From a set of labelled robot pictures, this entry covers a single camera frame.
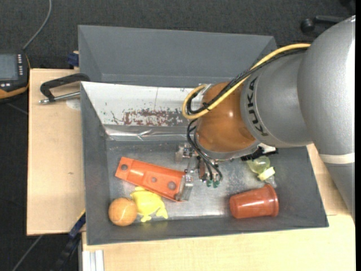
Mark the grey metal bin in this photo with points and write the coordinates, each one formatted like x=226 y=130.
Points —
x=127 y=55

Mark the pale yellow plastic bottle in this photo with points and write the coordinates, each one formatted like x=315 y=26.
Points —
x=260 y=165

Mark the black cylinder on white bracket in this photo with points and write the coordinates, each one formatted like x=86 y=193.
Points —
x=255 y=152

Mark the red-brown plastic cup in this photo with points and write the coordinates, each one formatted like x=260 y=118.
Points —
x=253 y=203

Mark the orange ball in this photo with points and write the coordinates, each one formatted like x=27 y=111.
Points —
x=122 y=212

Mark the yellow toy animal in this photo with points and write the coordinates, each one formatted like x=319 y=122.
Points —
x=148 y=203

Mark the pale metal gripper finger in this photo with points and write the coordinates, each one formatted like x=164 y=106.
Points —
x=186 y=186
x=183 y=152

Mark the red-brown flat block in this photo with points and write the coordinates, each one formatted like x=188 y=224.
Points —
x=149 y=176

